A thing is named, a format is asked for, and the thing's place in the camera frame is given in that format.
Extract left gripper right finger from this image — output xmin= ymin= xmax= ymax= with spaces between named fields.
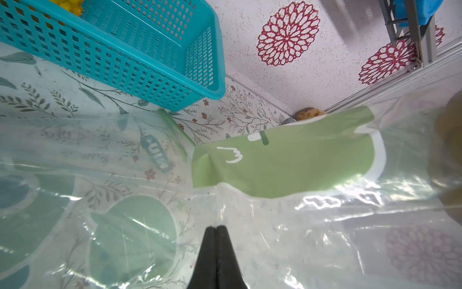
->
xmin=216 ymin=225 xmax=248 ymax=289

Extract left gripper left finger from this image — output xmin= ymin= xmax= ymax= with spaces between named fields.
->
xmin=187 ymin=226 xmax=218 ymax=289

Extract zip-top bag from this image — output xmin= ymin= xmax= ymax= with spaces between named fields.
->
xmin=1 ymin=110 xmax=202 ymax=289
xmin=188 ymin=73 xmax=462 ymax=289

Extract yellow pineapple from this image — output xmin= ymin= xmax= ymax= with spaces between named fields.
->
xmin=50 ymin=0 xmax=84 ymax=16

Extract grey sponge block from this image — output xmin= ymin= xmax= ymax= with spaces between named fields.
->
xmin=281 ymin=117 xmax=297 ymax=125

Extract brown teddy bear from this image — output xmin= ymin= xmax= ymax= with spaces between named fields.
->
xmin=295 ymin=107 xmax=326 ymax=121

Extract teal plastic basket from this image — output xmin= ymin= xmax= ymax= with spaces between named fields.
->
xmin=1 ymin=1 xmax=226 ymax=112

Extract blue alarm clock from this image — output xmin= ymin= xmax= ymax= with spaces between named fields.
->
xmin=393 ymin=0 xmax=443 ymax=25

